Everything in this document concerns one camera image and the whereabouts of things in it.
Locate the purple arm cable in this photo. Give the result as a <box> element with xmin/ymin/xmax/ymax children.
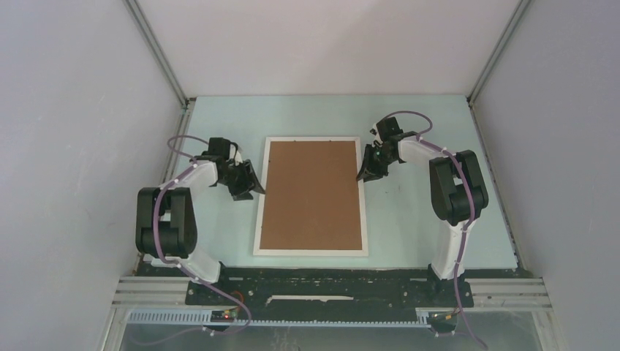
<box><xmin>385</xmin><ymin>110</ymin><xmax>488</xmax><ymax>351</ymax></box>
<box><xmin>143</xmin><ymin>135</ymin><xmax>253</xmax><ymax>346</ymax></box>

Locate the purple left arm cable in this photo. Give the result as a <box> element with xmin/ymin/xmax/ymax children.
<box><xmin>143</xmin><ymin>135</ymin><xmax>253</xmax><ymax>346</ymax></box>

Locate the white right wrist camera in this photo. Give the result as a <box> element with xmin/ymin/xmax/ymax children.
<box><xmin>370</xmin><ymin>124</ymin><xmax>382</xmax><ymax>146</ymax></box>

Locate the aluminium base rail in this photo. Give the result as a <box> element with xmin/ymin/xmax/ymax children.
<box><xmin>102</xmin><ymin>268</ymin><xmax>567</xmax><ymax>350</ymax></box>

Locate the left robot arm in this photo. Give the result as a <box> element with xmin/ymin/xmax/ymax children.
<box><xmin>135</xmin><ymin>137</ymin><xmax>265</xmax><ymax>305</ymax></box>

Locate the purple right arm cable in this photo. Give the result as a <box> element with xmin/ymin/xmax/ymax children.
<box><xmin>385</xmin><ymin>110</ymin><xmax>488</xmax><ymax>351</ymax></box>

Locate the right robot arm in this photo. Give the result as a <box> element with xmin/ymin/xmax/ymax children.
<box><xmin>356</xmin><ymin>113</ymin><xmax>489</xmax><ymax>306</ymax></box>

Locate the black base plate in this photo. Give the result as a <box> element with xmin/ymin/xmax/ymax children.
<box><xmin>185</xmin><ymin>268</ymin><xmax>474</xmax><ymax>323</ymax></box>

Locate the aluminium corner rail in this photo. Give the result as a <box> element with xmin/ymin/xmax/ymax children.
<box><xmin>122</xmin><ymin>0</ymin><xmax>189</xmax><ymax>108</ymax></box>
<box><xmin>467</xmin><ymin>0</ymin><xmax>534</xmax><ymax>107</ymax></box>

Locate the aluminium corner rail left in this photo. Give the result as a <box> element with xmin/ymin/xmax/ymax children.
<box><xmin>122</xmin><ymin>0</ymin><xmax>189</xmax><ymax>108</ymax></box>

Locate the white picture frame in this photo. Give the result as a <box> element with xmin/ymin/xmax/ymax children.
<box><xmin>252</xmin><ymin>136</ymin><xmax>369</xmax><ymax>257</ymax></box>

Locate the aluminium corner rail right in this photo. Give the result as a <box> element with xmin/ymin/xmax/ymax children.
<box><xmin>467</xmin><ymin>0</ymin><xmax>534</xmax><ymax>107</ymax></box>

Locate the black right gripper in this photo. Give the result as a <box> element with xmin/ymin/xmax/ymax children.
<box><xmin>356</xmin><ymin>144</ymin><xmax>396</xmax><ymax>183</ymax></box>

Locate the brown backing board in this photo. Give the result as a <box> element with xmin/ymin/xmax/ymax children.
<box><xmin>259</xmin><ymin>140</ymin><xmax>363</xmax><ymax>252</ymax></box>

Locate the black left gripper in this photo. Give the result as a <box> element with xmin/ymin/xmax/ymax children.
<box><xmin>219</xmin><ymin>159</ymin><xmax>265</xmax><ymax>202</ymax></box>

